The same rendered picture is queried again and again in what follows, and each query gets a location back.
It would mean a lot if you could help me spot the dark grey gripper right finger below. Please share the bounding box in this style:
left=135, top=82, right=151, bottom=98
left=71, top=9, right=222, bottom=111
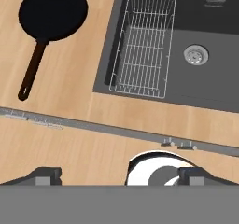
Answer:
left=176, top=166, right=239, bottom=187

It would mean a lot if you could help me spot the white and black round object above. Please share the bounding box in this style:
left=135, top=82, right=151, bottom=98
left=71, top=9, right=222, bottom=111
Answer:
left=124, top=150, right=200, bottom=187

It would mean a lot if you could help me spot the white wire rack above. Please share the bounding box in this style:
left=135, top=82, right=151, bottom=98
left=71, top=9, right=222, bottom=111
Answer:
left=108, top=0, right=178, bottom=99

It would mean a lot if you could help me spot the grey cupboard handle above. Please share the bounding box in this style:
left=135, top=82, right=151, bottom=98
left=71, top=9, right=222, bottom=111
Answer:
left=176, top=141, right=198, bottom=151
left=4, top=110, right=29, bottom=121
left=160, top=136, right=176, bottom=147
left=29, top=118, right=65, bottom=131

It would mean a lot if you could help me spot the black frying pan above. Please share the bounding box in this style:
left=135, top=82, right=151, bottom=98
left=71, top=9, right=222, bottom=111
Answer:
left=17, top=0, right=90, bottom=102

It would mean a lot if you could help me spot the silver sink drain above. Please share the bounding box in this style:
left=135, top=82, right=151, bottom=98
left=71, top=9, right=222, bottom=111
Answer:
left=183, top=44, right=210, bottom=66

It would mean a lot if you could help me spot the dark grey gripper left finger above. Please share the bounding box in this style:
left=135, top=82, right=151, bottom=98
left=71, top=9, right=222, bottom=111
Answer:
left=0, top=166, right=63, bottom=187

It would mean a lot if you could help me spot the dark grey sink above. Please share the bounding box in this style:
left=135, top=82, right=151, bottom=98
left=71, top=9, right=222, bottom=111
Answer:
left=92, top=0, right=239, bottom=114

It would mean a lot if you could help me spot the grey cupboard front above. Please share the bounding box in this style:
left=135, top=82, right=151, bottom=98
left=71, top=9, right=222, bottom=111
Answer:
left=0, top=106, right=239, bottom=158

